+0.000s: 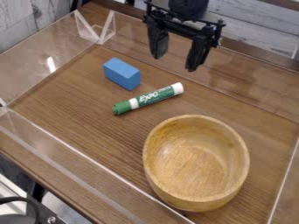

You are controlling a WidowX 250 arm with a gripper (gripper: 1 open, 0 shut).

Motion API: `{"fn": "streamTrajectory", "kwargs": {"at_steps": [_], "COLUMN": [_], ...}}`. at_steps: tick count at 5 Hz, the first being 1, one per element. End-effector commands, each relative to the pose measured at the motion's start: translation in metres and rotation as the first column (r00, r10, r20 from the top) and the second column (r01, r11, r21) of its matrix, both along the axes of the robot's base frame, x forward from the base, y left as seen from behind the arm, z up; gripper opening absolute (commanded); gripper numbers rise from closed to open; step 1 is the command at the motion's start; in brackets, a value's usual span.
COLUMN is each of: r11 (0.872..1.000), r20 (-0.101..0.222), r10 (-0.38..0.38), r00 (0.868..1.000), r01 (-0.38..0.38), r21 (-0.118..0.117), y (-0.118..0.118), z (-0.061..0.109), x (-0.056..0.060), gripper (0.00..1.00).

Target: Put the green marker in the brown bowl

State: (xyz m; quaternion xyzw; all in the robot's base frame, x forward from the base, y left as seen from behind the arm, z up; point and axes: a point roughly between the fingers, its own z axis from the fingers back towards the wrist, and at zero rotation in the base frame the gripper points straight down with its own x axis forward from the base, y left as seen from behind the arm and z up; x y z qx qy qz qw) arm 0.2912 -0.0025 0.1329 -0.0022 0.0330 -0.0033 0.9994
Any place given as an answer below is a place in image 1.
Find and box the brown wooden bowl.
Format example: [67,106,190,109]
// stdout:
[143,115,250,212]

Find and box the blue foam block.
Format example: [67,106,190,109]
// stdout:
[103,58,142,91]

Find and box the green Expo marker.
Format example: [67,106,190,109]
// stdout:
[112,82,184,116]

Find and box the black metal table frame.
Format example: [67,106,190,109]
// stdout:
[0,154,86,224]

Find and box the clear acrylic tray wall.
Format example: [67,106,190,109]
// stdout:
[0,4,299,224]

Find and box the black cable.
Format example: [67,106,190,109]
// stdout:
[0,196,43,224]

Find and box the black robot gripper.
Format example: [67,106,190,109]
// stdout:
[144,0,227,72]

